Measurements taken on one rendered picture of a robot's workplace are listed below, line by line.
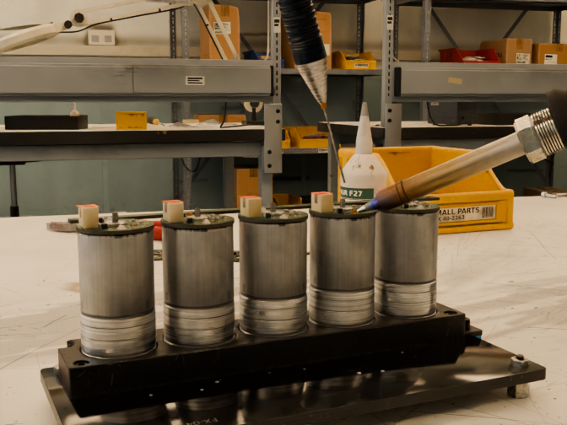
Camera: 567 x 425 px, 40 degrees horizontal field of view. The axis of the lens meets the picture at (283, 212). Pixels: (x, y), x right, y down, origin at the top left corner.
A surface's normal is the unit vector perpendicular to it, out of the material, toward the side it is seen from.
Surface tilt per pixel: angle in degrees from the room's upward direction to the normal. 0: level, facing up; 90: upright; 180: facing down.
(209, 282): 90
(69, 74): 90
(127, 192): 90
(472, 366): 0
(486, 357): 0
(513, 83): 90
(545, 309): 0
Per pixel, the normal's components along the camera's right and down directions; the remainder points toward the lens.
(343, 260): -0.06, 0.15
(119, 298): 0.29, 0.14
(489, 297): 0.00, -0.99
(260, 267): -0.31, 0.14
